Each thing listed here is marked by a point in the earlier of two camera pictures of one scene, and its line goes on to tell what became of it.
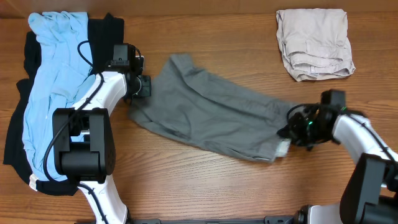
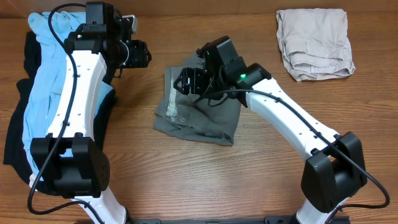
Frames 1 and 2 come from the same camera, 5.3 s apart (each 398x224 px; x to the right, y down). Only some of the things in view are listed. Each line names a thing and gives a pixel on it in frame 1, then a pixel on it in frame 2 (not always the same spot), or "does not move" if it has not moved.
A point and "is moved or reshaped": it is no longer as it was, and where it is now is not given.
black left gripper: (146, 88) -> (139, 50)
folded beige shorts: (314, 43) does not move
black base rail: (268, 219) does not move
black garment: (104, 34) does not move
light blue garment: (64, 76) does not move
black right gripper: (290, 132) -> (188, 76)
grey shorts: (191, 102) is moved or reshaped
